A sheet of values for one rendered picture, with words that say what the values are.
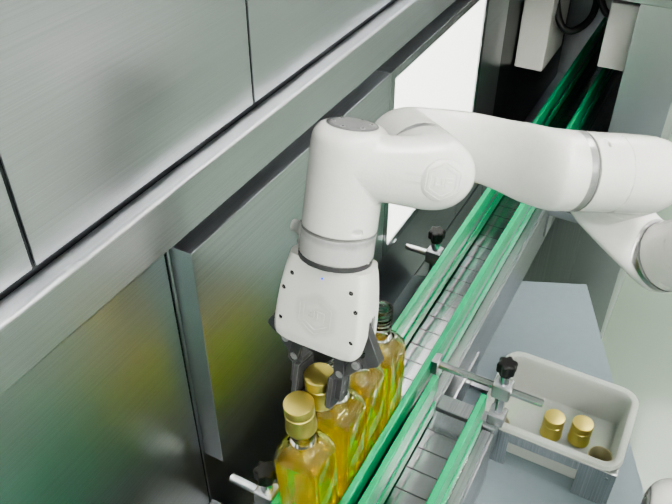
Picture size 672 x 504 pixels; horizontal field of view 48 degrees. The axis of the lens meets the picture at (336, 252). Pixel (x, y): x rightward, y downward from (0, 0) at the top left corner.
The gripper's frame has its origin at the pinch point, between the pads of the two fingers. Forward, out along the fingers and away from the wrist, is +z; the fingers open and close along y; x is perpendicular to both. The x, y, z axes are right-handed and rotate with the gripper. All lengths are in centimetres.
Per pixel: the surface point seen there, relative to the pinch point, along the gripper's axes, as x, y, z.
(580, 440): 47, 25, 27
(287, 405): -3.9, -1.5, 1.7
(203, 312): -4.7, -12.3, -5.9
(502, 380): 31.3, 13.7, 11.3
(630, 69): 110, 10, -23
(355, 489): 7.6, 3.4, 19.3
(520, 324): 73, 7, 24
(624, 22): 118, 6, -31
